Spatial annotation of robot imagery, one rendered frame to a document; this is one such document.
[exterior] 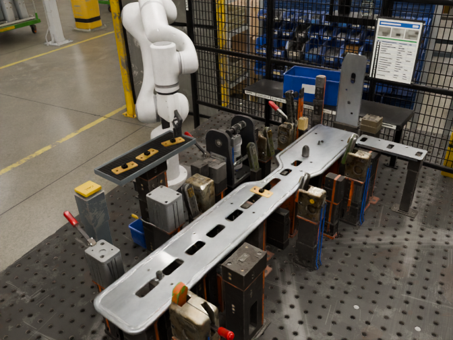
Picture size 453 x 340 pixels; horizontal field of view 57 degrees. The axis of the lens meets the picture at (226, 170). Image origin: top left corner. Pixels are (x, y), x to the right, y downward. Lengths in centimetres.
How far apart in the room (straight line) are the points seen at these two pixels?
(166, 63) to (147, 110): 44
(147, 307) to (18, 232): 227
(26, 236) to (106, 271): 206
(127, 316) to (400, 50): 172
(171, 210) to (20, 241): 202
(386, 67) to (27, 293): 189
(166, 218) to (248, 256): 30
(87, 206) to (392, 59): 159
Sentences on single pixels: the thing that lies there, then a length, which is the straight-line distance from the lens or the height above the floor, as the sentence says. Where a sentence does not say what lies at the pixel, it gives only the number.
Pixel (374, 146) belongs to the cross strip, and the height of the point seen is 100.
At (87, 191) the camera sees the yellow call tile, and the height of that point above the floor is 116.
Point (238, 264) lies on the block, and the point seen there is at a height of 103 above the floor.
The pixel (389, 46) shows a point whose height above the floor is 132.
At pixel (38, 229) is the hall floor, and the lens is 333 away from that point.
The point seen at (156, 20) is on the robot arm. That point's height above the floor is 158.
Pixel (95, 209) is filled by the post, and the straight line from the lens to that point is 140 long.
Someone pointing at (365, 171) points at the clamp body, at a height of 98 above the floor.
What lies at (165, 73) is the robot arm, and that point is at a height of 144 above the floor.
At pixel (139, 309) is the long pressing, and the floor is 100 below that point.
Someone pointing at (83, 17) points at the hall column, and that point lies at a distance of 930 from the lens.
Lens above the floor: 187
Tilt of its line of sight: 31 degrees down
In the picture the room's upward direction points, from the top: 2 degrees counter-clockwise
